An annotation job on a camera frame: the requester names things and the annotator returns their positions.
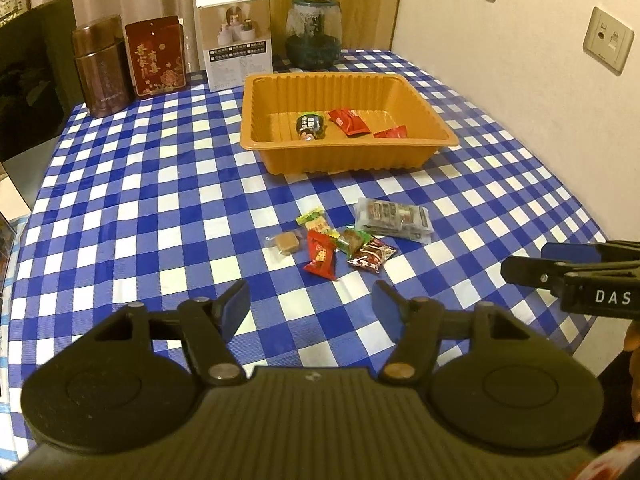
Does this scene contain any green brown candy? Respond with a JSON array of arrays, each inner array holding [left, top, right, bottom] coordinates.
[[336, 227, 373, 260]]

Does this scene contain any red orange candy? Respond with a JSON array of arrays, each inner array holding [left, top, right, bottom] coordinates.
[[303, 230, 338, 281]]

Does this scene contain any red printed box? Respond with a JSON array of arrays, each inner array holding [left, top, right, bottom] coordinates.
[[124, 16, 188, 97]]

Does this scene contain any pale labelled box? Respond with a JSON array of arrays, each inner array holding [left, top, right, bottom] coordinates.
[[0, 0, 26, 26]]

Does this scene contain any brown caramel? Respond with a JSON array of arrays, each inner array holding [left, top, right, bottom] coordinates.
[[265, 230, 306, 256]]

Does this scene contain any dark red white snack packet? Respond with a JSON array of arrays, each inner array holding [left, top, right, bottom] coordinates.
[[346, 239, 399, 273]]

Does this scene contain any brown metal canister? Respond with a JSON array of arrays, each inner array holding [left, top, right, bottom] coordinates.
[[71, 14, 132, 118]]

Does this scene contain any black flat monitor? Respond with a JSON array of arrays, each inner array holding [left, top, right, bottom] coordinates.
[[0, 0, 86, 211]]

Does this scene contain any blue white checked tablecloth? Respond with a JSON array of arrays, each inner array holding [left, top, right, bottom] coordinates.
[[0, 49, 608, 453]]

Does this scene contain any wooden door panel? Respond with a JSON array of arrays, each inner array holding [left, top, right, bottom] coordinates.
[[205, 0, 403, 53]]

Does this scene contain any glass jar with dark base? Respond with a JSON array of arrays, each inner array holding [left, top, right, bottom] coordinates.
[[285, 0, 343, 70]]

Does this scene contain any large red snack packet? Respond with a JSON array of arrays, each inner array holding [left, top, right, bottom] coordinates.
[[327, 108, 372, 137]]

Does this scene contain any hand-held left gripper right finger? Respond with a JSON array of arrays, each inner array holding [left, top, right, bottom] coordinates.
[[372, 280, 531, 386]]

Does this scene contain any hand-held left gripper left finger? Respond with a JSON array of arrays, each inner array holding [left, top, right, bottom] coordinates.
[[92, 279, 251, 387]]

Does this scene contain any orange plastic tray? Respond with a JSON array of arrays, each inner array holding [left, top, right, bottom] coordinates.
[[240, 72, 460, 175]]

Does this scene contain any green black snack packet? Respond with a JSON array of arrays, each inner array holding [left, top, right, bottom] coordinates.
[[296, 111, 327, 142]]

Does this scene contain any red white printed clothing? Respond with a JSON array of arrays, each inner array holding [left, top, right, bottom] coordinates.
[[582, 447, 640, 480]]

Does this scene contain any clear packet of dark snack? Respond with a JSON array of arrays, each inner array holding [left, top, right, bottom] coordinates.
[[354, 197, 433, 243]]

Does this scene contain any white product box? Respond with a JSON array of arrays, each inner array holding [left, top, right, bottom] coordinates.
[[195, 0, 274, 93]]

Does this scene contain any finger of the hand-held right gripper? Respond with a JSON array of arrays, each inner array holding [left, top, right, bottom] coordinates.
[[501, 256, 566, 295], [541, 240, 640, 271]]

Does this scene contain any beige wall outlet plate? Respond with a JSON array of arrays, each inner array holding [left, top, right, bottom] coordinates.
[[583, 6, 636, 73]]

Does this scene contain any yellow green candy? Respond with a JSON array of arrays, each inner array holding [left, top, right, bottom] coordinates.
[[296, 208, 328, 233]]

